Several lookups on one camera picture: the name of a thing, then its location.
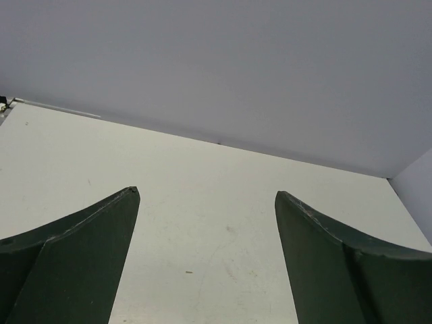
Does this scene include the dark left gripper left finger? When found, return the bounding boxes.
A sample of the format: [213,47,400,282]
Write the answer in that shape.
[1,186,140,323]

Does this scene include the aluminium table edge rail left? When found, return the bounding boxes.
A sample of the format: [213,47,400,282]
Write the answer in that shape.
[1,96,101,119]

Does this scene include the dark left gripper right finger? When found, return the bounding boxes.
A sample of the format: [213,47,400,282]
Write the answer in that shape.
[275,191,431,323]

